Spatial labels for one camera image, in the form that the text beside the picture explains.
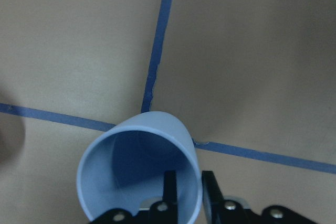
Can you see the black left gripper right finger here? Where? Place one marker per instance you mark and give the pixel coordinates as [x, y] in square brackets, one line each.
[219, 208]

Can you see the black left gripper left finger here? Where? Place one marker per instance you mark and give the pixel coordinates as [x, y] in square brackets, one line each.
[166, 210]

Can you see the blue cup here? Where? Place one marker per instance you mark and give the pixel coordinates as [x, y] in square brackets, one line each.
[125, 166]

